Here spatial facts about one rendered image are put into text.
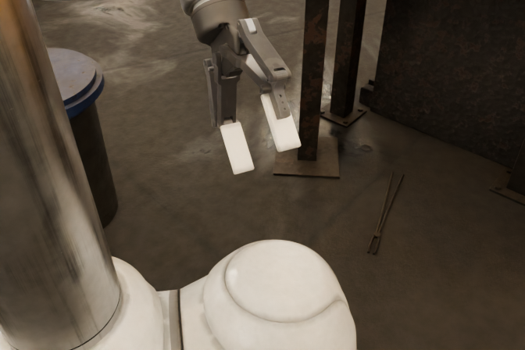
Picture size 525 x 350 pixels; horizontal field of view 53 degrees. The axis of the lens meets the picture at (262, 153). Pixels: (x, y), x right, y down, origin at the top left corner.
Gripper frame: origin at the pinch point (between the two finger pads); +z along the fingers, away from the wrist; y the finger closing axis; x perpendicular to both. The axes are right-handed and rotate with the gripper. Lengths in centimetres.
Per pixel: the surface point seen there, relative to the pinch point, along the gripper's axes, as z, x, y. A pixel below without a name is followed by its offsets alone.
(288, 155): -7, -53, 84
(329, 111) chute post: -19, -79, 92
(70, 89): -31, 10, 59
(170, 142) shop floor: -23, -24, 105
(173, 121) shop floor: -31, -30, 112
